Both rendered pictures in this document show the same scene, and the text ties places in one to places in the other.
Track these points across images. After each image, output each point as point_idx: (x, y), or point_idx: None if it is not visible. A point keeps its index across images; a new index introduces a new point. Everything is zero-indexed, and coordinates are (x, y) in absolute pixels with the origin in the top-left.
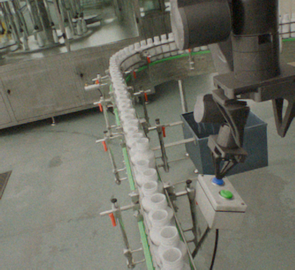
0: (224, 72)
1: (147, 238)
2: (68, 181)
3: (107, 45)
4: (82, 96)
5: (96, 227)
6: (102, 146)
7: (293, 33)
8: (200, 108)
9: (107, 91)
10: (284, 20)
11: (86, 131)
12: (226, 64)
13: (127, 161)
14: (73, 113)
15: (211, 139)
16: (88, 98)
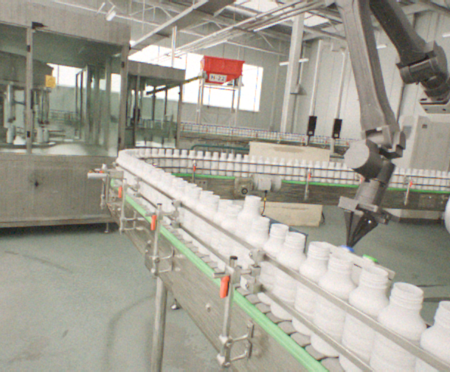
0: (377, 125)
1: (268, 315)
2: None
3: (78, 158)
4: (29, 209)
5: (41, 371)
6: (50, 271)
7: (288, 176)
8: (361, 152)
9: (64, 209)
10: (282, 163)
11: (26, 252)
12: (383, 115)
13: (182, 244)
14: (7, 230)
15: (347, 199)
16: (37, 213)
